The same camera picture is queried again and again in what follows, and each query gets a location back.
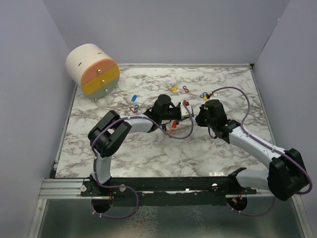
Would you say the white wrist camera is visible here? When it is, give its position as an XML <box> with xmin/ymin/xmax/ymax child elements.
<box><xmin>180</xmin><ymin>101</ymin><xmax>193</xmax><ymax>118</ymax></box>
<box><xmin>209</xmin><ymin>93</ymin><xmax>220</xmax><ymax>100</ymax></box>

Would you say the purple cable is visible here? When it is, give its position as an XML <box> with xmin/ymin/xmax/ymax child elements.
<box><xmin>209</xmin><ymin>86</ymin><xmax>312</xmax><ymax>216</ymax></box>
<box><xmin>90</xmin><ymin>103</ymin><xmax>195</xmax><ymax>219</ymax></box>

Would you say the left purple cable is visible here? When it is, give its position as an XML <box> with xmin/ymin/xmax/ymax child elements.
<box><xmin>90</xmin><ymin>103</ymin><xmax>195</xmax><ymax>219</ymax></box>

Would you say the round pastel drawer cabinet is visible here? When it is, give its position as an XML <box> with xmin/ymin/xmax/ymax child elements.
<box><xmin>65</xmin><ymin>44</ymin><xmax>120</xmax><ymax>101</ymax></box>

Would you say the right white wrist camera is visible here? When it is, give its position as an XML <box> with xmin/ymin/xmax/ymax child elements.
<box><xmin>209</xmin><ymin>93</ymin><xmax>220</xmax><ymax>100</ymax></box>

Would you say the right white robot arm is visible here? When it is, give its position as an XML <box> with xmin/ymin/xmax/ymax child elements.
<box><xmin>196</xmin><ymin>99</ymin><xmax>310</xmax><ymax>201</ymax></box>

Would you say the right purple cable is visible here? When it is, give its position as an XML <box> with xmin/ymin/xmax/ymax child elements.
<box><xmin>209</xmin><ymin>86</ymin><xmax>312</xmax><ymax>216</ymax></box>

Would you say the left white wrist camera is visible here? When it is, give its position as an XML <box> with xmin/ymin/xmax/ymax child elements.
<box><xmin>180</xmin><ymin>101</ymin><xmax>193</xmax><ymax>118</ymax></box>

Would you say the blue tag key left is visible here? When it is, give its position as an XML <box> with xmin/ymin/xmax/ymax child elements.
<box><xmin>131</xmin><ymin>95</ymin><xmax>137</xmax><ymax>102</ymax></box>

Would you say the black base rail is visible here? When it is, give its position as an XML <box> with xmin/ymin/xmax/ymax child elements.
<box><xmin>81</xmin><ymin>173</ymin><xmax>256</xmax><ymax>207</ymax></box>

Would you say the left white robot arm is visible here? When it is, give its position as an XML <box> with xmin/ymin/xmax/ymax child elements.
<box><xmin>88</xmin><ymin>94</ymin><xmax>194</xmax><ymax>196</ymax></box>

